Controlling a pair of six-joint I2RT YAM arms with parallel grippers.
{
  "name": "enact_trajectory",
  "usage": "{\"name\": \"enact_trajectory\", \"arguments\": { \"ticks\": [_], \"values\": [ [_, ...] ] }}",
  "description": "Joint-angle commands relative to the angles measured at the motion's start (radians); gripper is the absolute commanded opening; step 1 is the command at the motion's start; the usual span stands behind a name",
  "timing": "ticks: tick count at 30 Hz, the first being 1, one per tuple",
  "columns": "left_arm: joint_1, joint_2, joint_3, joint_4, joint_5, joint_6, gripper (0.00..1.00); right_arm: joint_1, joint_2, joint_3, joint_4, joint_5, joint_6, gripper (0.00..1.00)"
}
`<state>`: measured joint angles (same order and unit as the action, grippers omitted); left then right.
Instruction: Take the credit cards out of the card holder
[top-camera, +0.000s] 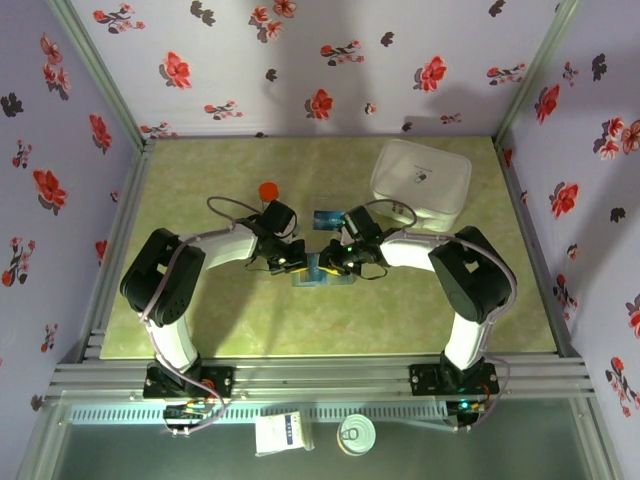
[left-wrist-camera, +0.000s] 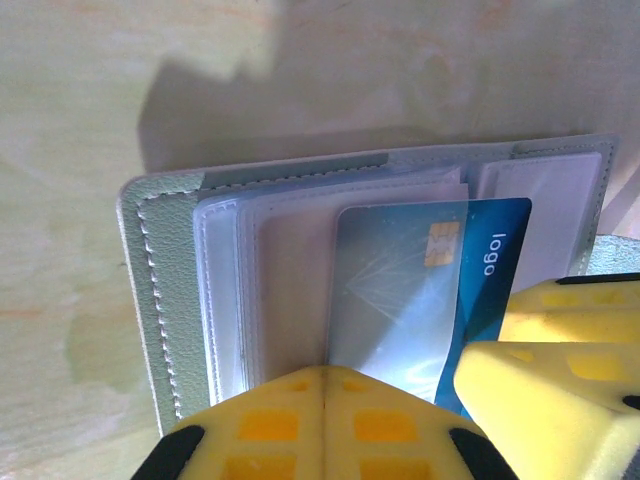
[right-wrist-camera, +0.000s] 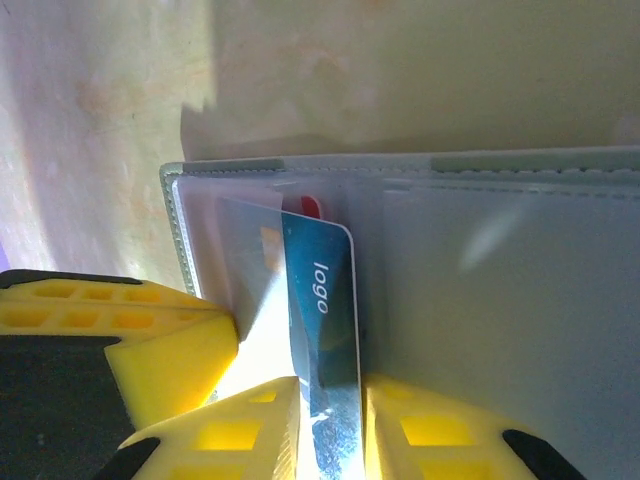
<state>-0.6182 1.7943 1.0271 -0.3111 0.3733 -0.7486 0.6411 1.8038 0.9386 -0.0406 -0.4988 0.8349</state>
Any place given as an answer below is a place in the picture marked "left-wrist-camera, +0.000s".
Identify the pale green card holder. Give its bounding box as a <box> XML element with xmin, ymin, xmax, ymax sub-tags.
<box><xmin>115</xmin><ymin>132</ymin><xmax>621</xmax><ymax>436</ymax></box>

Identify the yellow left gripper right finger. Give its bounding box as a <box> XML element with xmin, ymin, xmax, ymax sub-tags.
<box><xmin>322</xmin><ymin>367</ymin><xmax>521</xmax><ymax>480</ymax></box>

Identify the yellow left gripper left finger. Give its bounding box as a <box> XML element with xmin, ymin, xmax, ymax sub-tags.
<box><xmin>130</xmin><ymin>364</ymin><xmax>326</xmax><ymax>480</ymax></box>

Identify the blue credit card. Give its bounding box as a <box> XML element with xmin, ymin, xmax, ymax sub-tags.
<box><xmin>329</xmin><ymin>197</ymin><xmax>534</xmax><ymax>416</ymax></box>

